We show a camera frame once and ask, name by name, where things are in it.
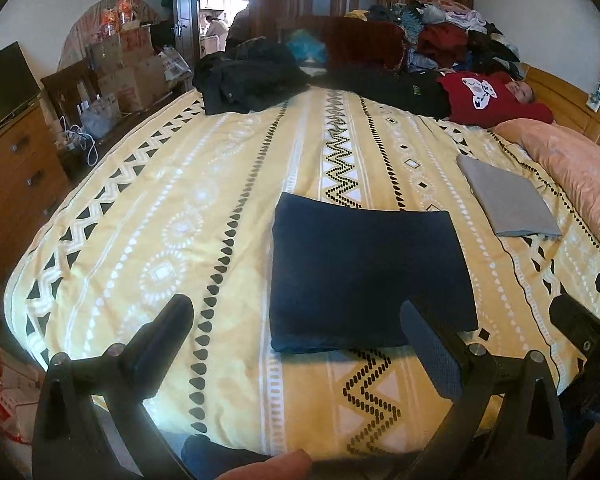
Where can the person's dark blue clothing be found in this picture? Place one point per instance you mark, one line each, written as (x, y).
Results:
(205, 457)

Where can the pile of clothes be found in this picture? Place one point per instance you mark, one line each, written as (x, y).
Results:
(445, 40)

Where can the navy pants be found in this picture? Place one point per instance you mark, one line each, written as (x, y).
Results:
(370, 270)

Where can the red white printed bag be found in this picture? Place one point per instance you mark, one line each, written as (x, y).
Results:
(5, 395)

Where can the black television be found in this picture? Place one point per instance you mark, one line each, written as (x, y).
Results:
(5, 90)

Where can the white plastic bag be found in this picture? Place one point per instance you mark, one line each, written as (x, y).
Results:
(100, 117)

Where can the large cardboard box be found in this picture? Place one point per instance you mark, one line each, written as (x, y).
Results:
(135, 85)

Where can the small cardboard box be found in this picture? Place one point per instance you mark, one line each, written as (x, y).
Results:
(120, 47)

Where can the arched wooden panel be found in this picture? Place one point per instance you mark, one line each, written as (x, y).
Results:
(80, 35)

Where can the pink pillow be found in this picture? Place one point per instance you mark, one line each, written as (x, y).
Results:
(580, 175)

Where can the wooden chair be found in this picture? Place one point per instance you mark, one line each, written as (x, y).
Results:
(67, 85)

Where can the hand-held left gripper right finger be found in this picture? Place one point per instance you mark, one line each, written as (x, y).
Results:
(432, 355)

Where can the wall outlet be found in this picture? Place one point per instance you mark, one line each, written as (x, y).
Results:
(593, 102)

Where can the wooden dresser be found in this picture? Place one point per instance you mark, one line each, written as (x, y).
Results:
(20, 175)

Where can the person's left hand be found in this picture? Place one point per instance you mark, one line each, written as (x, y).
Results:
(280, 465)

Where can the red gift jars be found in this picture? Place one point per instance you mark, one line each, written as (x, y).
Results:
(120, 15)

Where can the dark red blanket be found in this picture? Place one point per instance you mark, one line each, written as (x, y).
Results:
(360, 42)

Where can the grey folded pants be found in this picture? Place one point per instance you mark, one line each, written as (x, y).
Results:
(510, 195)

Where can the wooden headboard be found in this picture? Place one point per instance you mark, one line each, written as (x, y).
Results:
(570, 105)

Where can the blue plastic bag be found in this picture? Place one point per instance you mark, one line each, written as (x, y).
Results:
(305, 47)

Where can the black jacket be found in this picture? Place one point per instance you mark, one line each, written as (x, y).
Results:
(250, 80)

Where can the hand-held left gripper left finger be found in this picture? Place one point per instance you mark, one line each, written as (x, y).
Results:
(167, 325)

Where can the yellow patterned bed cover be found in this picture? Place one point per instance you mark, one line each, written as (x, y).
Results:
(180, 185)

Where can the wooden door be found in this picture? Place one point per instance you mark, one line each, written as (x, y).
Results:
(186, 10)

